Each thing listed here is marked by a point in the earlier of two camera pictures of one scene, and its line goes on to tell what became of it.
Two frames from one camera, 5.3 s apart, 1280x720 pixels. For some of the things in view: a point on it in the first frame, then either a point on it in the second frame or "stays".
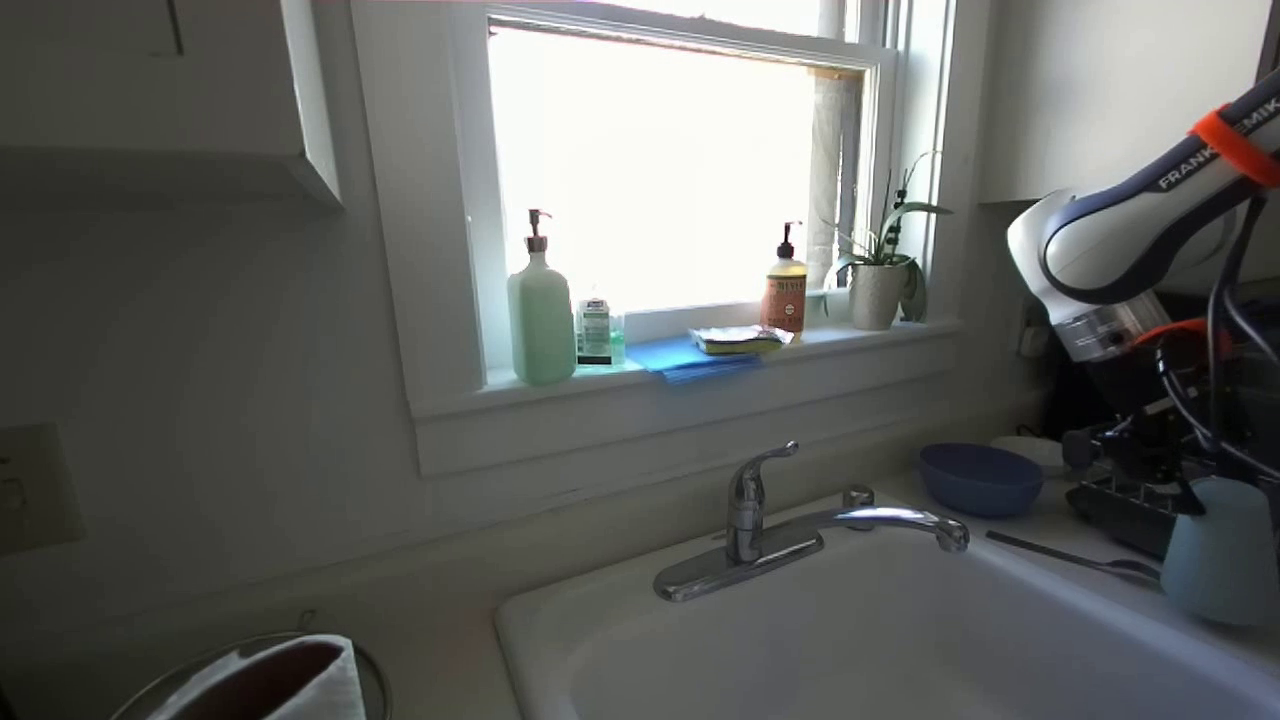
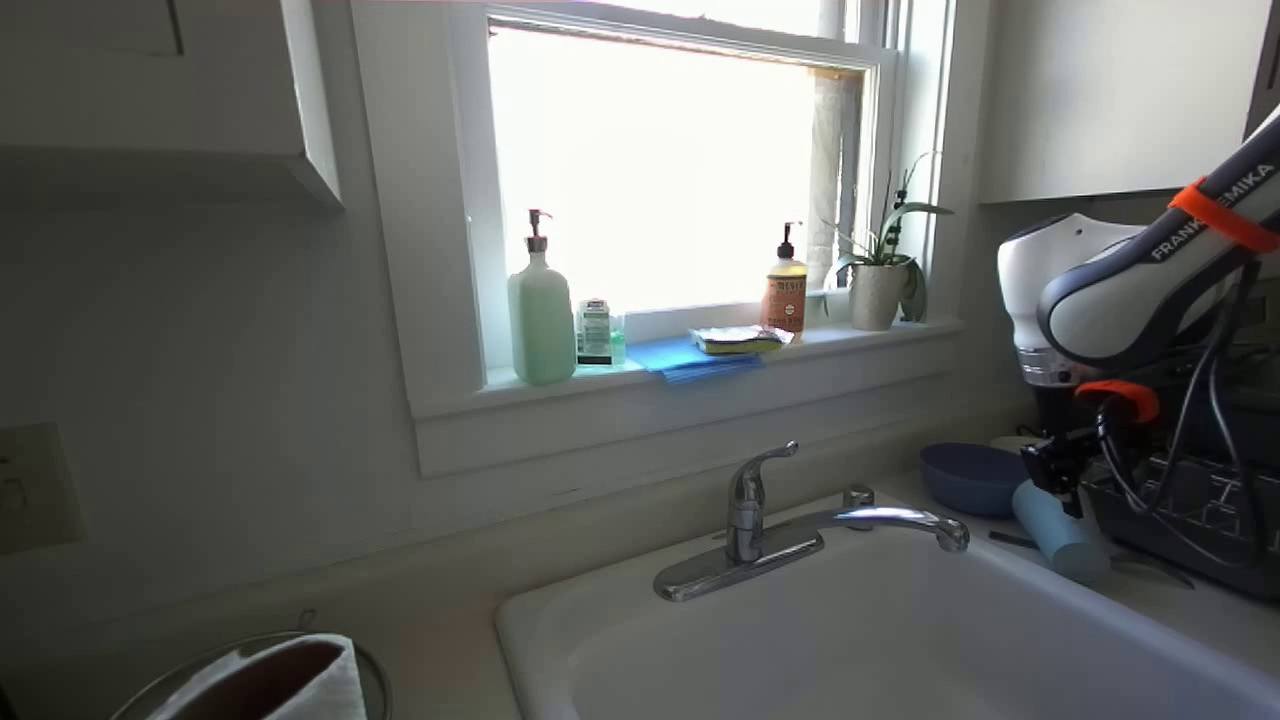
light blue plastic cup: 1223,560 -> 1057,532
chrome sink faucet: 749,547 stays
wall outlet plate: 39,500 stays
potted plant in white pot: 889,285 stays
